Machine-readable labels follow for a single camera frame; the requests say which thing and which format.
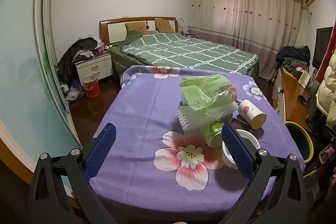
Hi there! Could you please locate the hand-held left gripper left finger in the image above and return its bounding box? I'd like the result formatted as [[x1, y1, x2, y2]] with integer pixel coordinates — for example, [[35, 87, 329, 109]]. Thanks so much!
[[28, 123, 117, 224]]

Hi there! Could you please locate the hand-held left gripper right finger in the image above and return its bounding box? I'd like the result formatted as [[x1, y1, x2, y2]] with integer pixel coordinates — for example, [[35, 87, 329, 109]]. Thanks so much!
[[221, 123, 306, 224]]

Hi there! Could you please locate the white round bowl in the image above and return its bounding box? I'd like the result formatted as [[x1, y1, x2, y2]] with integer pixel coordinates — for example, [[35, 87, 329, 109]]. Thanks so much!
[[222, 129, 261, 169]]

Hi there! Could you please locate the dark brown packet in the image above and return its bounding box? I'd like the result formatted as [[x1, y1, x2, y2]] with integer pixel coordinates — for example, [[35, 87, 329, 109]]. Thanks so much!
[[230, 118, 253, 132]]

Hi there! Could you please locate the green label plastic cup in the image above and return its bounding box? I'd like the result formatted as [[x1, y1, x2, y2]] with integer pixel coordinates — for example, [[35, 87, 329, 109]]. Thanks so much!
[[199, 121, 225, 148]]

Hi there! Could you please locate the paper cup with pink heart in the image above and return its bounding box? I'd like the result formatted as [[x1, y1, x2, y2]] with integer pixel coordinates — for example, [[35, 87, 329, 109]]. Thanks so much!
[[238, 99, 267, 130]]

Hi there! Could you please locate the white foam net sleeve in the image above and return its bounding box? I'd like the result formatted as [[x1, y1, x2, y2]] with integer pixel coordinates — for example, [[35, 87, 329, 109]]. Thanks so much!
[[177, 101, 239, 132]]

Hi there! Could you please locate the yellow rimmed trash bin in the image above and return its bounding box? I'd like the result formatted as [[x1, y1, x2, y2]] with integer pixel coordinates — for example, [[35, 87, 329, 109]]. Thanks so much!
[[284, 121, 314, 161]]

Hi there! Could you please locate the green plastic bag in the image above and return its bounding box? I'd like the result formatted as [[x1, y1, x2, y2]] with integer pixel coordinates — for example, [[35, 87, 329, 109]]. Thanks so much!
[[179, 74, 237, 111]]

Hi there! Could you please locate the purple floral tablecloth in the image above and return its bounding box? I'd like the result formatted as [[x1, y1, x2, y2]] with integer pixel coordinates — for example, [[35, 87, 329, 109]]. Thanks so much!
[[89, 65, 306, 216]]

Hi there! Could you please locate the red bucket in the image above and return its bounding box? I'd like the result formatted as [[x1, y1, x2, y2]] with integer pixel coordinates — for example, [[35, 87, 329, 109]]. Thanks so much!
[[83, 76, 101, 99]]

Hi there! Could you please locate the clothes heap on floor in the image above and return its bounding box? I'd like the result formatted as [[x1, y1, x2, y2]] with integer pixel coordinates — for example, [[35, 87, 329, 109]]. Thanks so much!
[[62, 81, 84, 102]]

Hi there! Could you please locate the wooden desk cabinet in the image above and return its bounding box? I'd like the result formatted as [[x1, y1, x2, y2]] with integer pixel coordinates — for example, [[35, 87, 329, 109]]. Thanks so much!
[[272, 68, 319, 132]]

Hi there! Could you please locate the white nightstand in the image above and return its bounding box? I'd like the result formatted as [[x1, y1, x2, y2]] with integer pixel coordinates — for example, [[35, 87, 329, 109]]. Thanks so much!
[[74, 53, 114, 84]]

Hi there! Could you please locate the green white box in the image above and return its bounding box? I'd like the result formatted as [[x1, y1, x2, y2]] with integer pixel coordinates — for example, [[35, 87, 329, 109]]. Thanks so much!
[[299, 70, 310, 88]]

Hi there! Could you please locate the dark clothes pile on nightstand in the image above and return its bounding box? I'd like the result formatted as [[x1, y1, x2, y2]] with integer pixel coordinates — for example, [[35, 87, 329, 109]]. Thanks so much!
[[57, 37, 98, 83]]

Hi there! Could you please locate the purple plush toy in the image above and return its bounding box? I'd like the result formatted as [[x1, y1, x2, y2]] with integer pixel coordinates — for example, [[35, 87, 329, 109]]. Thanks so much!
[[95, 42, 111, 52]]

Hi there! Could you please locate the glass wardrobe sliding door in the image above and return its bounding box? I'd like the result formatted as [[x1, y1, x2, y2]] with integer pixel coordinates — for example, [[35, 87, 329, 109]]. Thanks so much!
[[0, 0, 82, 151]]

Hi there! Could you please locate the cream puffer jacket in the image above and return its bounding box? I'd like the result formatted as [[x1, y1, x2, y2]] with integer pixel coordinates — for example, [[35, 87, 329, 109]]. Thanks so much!
[[316, 48, 336, 118]]

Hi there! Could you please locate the clothes pile on desk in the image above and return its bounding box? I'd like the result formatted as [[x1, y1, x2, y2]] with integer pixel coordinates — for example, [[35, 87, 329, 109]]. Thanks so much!
[[275, 46, 311, 72]]

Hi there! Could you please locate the green checked quilt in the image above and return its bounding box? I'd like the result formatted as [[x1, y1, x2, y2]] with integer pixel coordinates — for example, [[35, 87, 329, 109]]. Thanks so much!
[[119, 32, 259, 74]]

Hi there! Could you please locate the wooden bed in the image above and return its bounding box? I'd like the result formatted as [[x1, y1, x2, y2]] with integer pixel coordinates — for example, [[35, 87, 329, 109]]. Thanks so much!
[[99, 17, 260, 77]]

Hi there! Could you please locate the brown pillow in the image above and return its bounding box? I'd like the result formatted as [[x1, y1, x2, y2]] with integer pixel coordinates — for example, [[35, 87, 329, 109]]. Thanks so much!
[[125, 21, 151, 36], [154, 18, 175, 33]]

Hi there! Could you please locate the black television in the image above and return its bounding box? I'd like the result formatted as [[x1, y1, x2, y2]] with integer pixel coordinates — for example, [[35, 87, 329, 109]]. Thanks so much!
[[312, 27, 334, 69]]

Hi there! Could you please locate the white bedside lamp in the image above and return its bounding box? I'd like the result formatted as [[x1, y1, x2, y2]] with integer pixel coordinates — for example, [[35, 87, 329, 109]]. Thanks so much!
[[176, 17, 188, 34]]

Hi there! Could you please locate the pink and white curtain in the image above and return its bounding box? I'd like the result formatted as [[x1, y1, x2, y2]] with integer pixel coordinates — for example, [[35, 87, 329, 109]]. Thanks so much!
[[190, 0, 305, 80]]

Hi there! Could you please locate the red puffer jacket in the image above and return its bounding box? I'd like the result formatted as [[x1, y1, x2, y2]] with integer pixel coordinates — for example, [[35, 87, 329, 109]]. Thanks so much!
[[328, 22, 336, 77]]

